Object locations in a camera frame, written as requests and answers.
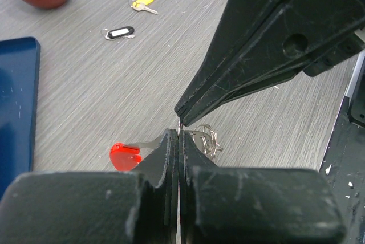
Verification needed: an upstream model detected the key with yellow tag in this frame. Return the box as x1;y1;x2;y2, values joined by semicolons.
128;0;158;15

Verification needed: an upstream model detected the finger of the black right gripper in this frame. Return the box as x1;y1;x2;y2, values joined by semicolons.
179;64;309;126

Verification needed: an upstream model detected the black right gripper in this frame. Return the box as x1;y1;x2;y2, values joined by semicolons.
173;0;365;119

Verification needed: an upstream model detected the key with black tag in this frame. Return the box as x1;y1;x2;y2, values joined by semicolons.
100;26;135;40

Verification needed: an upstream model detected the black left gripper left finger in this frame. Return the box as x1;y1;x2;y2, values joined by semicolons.
1;129;179;243

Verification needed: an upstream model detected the blue rectangular tray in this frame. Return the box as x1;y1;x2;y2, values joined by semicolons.
1;37;41;193

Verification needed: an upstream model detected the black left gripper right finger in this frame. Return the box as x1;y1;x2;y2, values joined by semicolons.
179;132;346;243

